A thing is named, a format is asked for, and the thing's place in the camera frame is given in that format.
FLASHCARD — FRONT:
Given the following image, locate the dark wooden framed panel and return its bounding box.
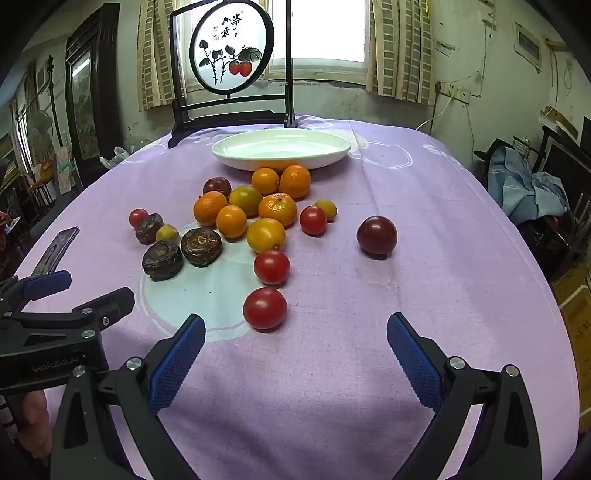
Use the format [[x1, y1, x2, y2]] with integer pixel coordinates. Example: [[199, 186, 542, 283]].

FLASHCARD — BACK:
[[65, 2, 123, 163]]

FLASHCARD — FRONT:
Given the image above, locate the orange mandarin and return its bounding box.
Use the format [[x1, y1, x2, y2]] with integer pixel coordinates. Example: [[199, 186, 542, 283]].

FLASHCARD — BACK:
[[216, 204, 248, 239], [193, 191, 229, 227], [251, 167, 280, 195], [280, 164, 312, 199], [258, 193, 298, 228]]

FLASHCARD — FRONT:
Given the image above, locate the dark printed card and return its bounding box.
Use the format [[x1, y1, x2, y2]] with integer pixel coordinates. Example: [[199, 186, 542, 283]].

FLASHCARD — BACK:
[[34, 226, 80, 275]]

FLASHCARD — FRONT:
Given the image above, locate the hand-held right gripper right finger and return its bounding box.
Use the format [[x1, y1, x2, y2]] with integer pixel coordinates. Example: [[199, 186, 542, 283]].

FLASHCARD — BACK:
[[386, 312, 542, 480]]

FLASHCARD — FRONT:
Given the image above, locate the purple printed tablecloth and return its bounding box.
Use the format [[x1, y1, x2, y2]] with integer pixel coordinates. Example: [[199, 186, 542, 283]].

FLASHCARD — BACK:
[[11, 114, 580, 480]]

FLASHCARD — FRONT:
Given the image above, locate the large dark red plum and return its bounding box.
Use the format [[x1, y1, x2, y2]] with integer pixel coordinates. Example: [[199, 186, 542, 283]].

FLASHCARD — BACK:
[[356, 215, 398, 257]]

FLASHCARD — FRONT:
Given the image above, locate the white oval plate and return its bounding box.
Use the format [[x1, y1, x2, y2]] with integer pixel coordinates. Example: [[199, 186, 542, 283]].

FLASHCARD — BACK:
[[211, 129, 352, 171]]

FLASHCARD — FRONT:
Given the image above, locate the white wall panel box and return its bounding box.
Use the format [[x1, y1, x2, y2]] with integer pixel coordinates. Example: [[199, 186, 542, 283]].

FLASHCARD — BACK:
[[513, 22, 542, 72]]

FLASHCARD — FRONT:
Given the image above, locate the greenish yellow mandarin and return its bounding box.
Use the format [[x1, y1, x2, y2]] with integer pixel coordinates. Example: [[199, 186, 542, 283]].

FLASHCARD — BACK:
[[229, 185, 263, 218]]

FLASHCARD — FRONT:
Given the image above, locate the black chair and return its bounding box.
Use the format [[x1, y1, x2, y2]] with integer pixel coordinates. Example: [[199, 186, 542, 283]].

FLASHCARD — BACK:
[[475, 137, 518, 185]]

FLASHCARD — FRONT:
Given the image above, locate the beige checked curtain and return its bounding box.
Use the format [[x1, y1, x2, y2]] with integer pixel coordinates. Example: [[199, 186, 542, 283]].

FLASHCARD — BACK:
[[137, 0, 188, 112], [367, 0, 437, 104]]

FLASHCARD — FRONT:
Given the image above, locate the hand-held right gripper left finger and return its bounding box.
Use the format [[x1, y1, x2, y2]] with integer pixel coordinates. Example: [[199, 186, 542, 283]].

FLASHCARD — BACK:
[[48, 314, 206, 480]]

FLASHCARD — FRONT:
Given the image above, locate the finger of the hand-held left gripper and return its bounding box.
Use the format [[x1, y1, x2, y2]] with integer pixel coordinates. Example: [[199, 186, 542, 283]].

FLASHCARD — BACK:
[[0, 270, 73, 317], [9, 287, 136, 343]]

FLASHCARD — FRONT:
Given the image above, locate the window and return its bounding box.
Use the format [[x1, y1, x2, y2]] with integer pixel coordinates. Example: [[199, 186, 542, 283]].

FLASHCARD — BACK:
[[270, 0, 371, 80]]

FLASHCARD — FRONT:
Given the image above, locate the white cable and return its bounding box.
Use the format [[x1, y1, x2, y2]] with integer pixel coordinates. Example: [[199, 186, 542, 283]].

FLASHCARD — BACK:
[[413, 95, 451, 132]]

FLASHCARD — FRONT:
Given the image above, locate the small dark red plum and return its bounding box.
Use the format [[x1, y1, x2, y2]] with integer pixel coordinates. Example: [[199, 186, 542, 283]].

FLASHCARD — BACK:
[[202, 176, 232, 198]]

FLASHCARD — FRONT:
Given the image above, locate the black framed persimmon table screen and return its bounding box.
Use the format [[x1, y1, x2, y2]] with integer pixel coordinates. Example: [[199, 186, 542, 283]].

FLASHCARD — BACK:
[[168, 0, 298, 148]]

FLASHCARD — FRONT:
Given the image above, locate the small dark brown water chestnut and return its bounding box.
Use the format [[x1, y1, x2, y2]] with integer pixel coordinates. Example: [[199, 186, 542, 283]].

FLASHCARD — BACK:
[[135, 213, 164, 245]]

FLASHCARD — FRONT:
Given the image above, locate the person's left hand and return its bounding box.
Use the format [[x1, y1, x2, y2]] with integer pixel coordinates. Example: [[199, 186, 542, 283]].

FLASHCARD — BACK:
[[14, 390, 51, 460]]

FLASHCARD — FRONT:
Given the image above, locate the white wall outlet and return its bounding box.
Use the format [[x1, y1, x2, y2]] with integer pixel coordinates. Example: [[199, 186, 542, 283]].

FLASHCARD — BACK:
[[436, 82, 471, 103]]

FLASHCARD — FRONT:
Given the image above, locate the blue cloth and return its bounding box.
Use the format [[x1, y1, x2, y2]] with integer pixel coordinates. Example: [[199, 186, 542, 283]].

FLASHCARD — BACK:
[[488, 145, 568, 224]]

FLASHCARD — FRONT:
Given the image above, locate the black monitor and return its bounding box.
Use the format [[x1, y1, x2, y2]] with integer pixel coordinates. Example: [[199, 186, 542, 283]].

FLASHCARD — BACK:
[[540, 117, 591, 208]]

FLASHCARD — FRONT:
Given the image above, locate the white plastic bag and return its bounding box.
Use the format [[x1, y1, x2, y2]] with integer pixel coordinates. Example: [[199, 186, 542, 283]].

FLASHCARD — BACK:
[[99, 146, 130, 169]]

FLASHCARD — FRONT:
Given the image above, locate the cardboard box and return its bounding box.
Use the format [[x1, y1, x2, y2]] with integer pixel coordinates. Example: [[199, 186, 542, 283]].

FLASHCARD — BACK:
[[556, 272, 591, 370]]

